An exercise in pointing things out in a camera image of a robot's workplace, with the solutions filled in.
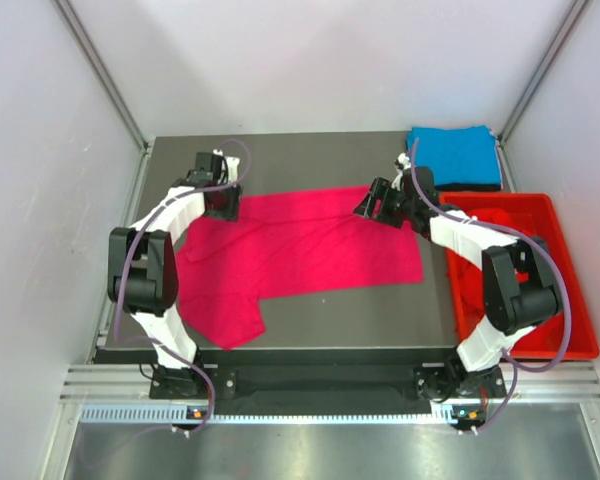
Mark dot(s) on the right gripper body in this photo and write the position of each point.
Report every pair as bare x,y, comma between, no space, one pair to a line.
394,206

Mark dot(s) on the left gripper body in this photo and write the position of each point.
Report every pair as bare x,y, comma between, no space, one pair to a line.
227,204

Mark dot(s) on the right aluminium frame post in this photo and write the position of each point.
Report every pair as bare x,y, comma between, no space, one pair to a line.
567,26

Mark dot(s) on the left aluminium frame post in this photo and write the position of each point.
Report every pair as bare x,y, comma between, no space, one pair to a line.
86,45

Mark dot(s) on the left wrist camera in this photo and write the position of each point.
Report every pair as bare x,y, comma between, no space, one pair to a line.
213,169

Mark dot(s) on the aluminium frame post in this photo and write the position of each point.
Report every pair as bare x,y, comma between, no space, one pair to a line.
86,45
567,26

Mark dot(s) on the grey slotted cable duct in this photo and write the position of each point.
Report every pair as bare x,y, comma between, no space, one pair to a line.
183,414

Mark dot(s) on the folded blue t shirt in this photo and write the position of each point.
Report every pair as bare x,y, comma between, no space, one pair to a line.
465,155

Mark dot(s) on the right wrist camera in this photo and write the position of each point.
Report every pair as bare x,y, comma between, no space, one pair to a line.
403,166

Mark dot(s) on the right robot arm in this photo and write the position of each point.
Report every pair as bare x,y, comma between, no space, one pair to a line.
522,287

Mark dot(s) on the pink t shirt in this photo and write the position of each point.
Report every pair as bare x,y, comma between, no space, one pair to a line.
285,244

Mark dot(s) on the red t shirts pile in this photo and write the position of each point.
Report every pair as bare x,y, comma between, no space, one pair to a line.
533,219

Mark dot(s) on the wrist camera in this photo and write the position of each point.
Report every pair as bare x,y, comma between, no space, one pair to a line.
213,169
403,166

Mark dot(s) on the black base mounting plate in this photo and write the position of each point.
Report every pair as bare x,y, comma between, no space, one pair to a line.
333,381

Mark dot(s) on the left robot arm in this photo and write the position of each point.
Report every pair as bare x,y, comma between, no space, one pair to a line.
142,276

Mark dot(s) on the red plastic bin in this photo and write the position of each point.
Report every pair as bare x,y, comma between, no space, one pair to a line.
583,343

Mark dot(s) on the aluminium front rail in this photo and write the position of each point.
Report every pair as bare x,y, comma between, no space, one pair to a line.
568,382

